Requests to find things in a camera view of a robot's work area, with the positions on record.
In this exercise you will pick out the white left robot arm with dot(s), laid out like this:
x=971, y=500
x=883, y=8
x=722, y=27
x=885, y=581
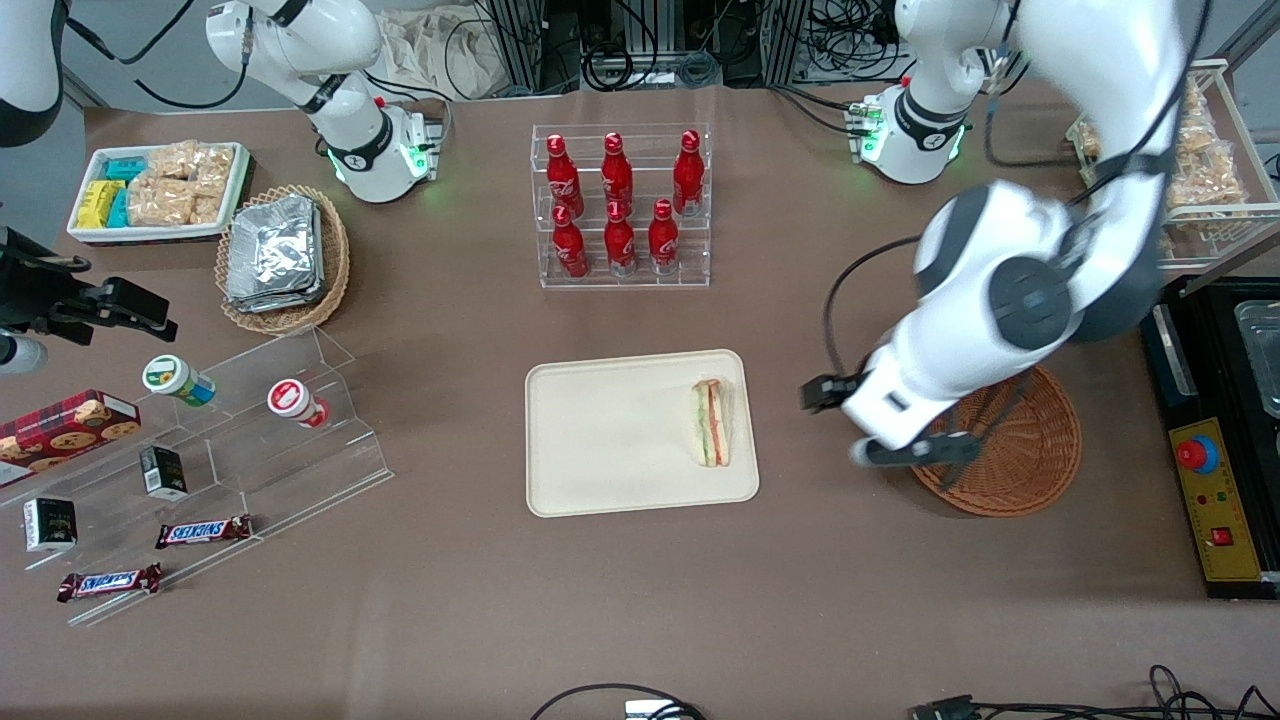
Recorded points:
x=1010, y=290

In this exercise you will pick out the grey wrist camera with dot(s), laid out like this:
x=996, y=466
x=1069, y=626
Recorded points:
x=920, y=450
x=20, y=354

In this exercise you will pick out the black metal machine base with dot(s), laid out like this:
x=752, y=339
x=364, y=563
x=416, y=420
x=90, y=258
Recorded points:
x=1215, y=340

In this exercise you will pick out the clear bag of rice crackers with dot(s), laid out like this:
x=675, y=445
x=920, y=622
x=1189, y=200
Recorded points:
x=160, y=203
x=207, y=203
x=172, y=160
x=215, y=163

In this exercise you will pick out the triangle sandwich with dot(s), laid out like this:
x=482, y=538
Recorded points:
x=712, y=425

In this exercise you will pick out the teal snack pack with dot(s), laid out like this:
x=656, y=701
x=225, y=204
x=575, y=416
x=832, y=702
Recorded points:
x=119, y=210
x=125, y=169

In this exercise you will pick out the small black box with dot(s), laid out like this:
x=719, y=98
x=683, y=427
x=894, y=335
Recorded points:
x=50, y=524
x=163, y=472

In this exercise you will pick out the brown round wicker basket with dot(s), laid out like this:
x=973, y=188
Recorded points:
x=1035, y=450

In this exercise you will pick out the clear bag of fried snacks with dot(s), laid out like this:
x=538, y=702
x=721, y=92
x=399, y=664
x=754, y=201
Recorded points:
x=1205, y=192
x=1088, y=140
x=1198, y=108
x=1205, y=152

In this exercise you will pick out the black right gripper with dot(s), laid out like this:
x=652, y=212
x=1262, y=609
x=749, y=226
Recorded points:
x=28, y=290

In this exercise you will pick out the yellow snack pack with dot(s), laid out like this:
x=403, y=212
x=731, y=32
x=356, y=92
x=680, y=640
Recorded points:
x=95, y=203

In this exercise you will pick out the stack of silver foil packs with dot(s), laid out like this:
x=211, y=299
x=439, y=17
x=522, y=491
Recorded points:
x=272, y=255

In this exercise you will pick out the red tartan cookie box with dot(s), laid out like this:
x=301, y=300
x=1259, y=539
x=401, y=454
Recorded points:
x=60, y=430

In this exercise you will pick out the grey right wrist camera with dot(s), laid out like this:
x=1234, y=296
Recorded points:
x=20, y=354

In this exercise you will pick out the white rectangular snack tray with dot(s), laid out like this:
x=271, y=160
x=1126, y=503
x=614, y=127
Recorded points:
x=150, y=234

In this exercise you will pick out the beige cloth bag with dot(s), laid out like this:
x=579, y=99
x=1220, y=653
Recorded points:
x=430, y=55

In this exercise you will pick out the cream plastic tray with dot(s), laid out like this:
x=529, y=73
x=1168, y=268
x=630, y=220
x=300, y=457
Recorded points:
x=620, y=432

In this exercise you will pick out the clear acrylic bottle rack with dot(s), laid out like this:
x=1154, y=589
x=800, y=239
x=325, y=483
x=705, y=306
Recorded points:
x=640, y=282

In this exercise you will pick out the yellow emergency stop control box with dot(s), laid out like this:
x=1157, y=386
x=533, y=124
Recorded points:
x=1220, y=510

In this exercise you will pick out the green lid yogurt cup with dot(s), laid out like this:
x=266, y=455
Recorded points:
x=170, y=377

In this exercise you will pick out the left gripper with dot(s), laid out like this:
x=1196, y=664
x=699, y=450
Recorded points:
x=826, y=393

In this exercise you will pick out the red cola bottle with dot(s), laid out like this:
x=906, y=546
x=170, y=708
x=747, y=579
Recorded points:
x=570, y=248
x=563, y=180
x=616, y=175
x=619, y=243
x=662, y=240
x=687, y=172

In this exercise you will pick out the light oval wicker basket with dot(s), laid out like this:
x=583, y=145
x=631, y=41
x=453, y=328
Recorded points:
x=335, y=260

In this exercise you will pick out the red lid yogurt cup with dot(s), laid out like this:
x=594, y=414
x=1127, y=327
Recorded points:
x=290, y=398

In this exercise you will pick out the brown Snickers bar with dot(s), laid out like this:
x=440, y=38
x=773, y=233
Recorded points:
x=203, y=531
x=108, y=582

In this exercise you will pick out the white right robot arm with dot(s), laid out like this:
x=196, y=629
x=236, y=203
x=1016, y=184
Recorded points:
x=300, y=40

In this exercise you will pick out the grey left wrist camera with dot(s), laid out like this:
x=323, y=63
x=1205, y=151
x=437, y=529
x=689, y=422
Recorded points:
x=920, y=450

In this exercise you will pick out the clear acrylic stepped shelf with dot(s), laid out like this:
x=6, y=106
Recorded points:
x=260, y=480

